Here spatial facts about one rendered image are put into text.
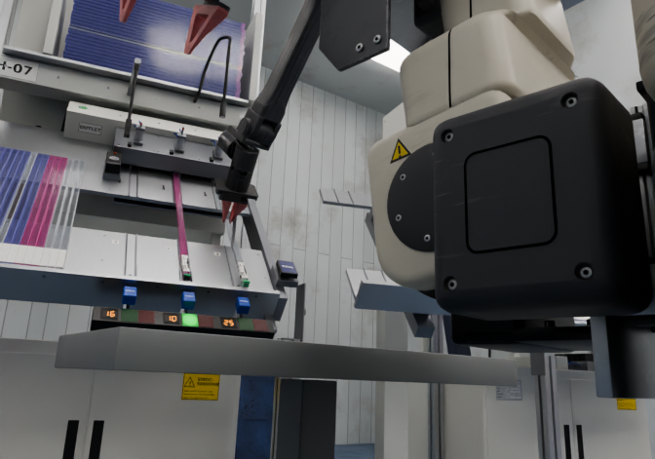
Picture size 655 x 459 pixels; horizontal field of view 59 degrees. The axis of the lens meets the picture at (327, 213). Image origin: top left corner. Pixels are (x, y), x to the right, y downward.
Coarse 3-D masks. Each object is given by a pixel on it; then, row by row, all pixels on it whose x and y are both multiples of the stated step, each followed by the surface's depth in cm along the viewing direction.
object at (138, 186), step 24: (0, 120) 156; (0, 144) 144; (24, 144) 148; (48, 144) 152; (72, 144) 157; (96, 144) 161; (96, 168) 149; (144, 168) 158; (96, 192) 139; (120, 192) 142; (144, 192) 146; (168, 192) 150; (192, 192) 154; (216, 216) 156
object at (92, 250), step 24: (72, 240) 118; (96, 240) 121; (120, 240) 124; (144, 240) 127; (168, 240) 129; (72, 264) 111; (96, 264) 114; (120, 264) 116; (144, 264) 119; (168, 264) 121; (192, 264) 124; (216, 264) 127; (264, 264) 133; (264, 288) 124
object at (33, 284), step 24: (0, 264) 101; (0, 288) 103; (24, 288) 104; (48, 288) 106; (72, 288) 107; (96, 288) 108; (120, 288) 110; (144, 288) 111; (168, 288) 113; (192, 288) 114; (216, 288) 116; (240, 288) 118; (192, 312) 117; (216, 312) 119; (264, 312) 122
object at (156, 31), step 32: (96, 0) 168; (160, 0) 176; (96, 32) 166; (128, 32) 170; (160, 32) 174; (224, 32) 183; (96, 64) 164; (128, 64) 167; (160, 64) 171; (192, 64) 176; (224, 64) 180
